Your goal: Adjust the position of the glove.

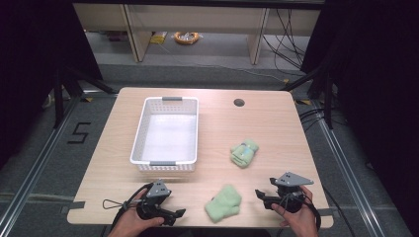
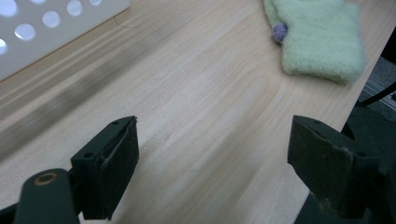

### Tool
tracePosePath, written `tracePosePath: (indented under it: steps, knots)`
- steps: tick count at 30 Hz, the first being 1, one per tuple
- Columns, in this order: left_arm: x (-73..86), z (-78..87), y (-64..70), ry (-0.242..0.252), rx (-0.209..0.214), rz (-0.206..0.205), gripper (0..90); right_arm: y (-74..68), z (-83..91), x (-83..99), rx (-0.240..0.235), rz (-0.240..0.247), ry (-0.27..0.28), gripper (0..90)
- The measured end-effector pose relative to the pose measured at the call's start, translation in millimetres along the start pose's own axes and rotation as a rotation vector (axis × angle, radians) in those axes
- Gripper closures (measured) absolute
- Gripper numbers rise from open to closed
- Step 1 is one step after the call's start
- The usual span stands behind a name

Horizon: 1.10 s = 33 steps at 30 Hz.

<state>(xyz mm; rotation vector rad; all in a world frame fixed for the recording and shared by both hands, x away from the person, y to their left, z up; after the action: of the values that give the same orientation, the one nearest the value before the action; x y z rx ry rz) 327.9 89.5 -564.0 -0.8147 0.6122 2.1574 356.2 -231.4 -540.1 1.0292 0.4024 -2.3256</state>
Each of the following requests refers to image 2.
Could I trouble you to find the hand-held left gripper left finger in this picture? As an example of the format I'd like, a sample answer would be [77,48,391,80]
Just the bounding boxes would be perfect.
[70,116,140,221]

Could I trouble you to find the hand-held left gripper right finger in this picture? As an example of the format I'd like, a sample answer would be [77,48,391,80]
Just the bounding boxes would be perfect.
[286,114,383,218]

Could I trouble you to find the light green fuzzy sock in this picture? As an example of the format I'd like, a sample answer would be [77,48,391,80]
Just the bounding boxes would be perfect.
[262,0,367,86]

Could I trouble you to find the white perforated plastic basket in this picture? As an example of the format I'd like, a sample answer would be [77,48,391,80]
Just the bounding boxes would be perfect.
[0,0,132,82]

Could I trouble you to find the black cable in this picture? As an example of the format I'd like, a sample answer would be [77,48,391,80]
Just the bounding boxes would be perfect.
[359,81,396,107]

